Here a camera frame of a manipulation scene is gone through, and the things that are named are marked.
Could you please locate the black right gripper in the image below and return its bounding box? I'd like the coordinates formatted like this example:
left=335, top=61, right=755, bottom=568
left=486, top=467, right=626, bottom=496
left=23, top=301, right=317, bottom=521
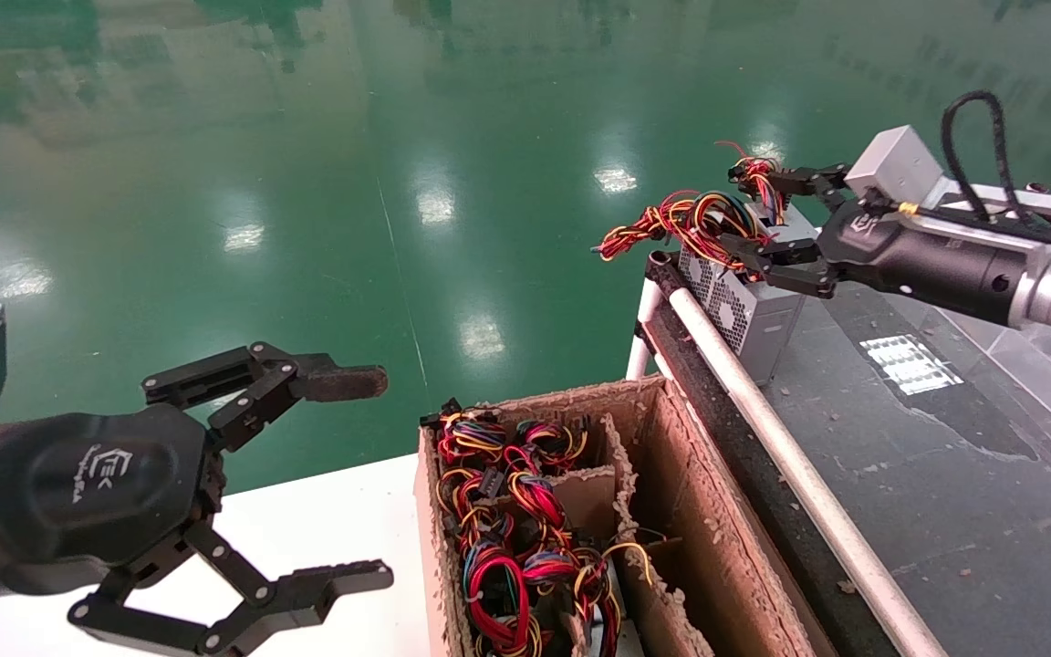
left=717, top=162, right=1037, bottom=328

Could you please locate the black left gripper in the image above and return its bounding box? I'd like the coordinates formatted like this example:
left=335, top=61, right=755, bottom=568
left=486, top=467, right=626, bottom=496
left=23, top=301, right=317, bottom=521
left=0, top=342, right=395, bottom=657

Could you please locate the grey power supply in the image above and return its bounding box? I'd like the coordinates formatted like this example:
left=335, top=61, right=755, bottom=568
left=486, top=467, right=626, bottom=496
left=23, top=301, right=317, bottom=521
left=715, top=137, right=823, bottom=247
left=594, top=187, right=807, bottom=386

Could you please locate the worn brown cardboard box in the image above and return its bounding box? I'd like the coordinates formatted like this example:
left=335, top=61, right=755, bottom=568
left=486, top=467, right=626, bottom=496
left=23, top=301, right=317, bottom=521
left=414, top=374, right=832, bottom=657

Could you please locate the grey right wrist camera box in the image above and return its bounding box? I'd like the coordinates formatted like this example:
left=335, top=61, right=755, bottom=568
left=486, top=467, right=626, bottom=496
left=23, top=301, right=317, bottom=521
left=845, top=125, right=946, bottom=206

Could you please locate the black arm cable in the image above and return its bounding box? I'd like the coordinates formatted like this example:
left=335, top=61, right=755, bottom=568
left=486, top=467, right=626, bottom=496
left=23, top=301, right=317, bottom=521
left=890, top=89, right=1051, bottom=255

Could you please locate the coloured power supply wire bundle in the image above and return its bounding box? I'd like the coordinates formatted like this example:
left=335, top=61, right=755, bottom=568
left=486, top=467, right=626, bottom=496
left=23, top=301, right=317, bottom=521
left=434, top=406, right=588, bottom=475
left=434, top=465, right=572, bottom=553
left=457, top=538, right=654, bottom=657

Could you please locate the white pipe table frame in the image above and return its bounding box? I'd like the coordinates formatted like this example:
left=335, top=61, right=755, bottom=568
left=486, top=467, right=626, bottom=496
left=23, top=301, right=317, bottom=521
left=624, top=199, right=1051, bottom=657

